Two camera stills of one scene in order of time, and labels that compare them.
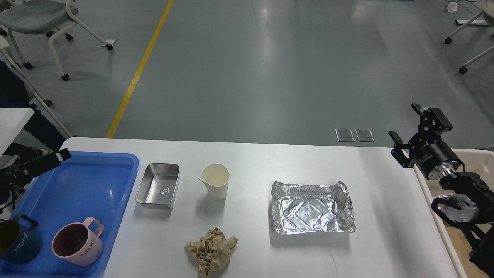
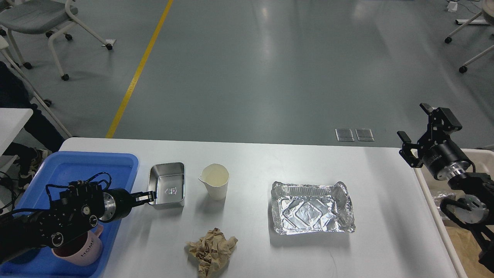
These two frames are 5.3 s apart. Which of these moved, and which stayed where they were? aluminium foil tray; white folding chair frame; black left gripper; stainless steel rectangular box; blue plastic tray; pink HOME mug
Moved: black left gripper; stainless steel rectangular box
Stayed: aluminium foil tray; white folding chair frame; blue plastic tray; pink HOME mug
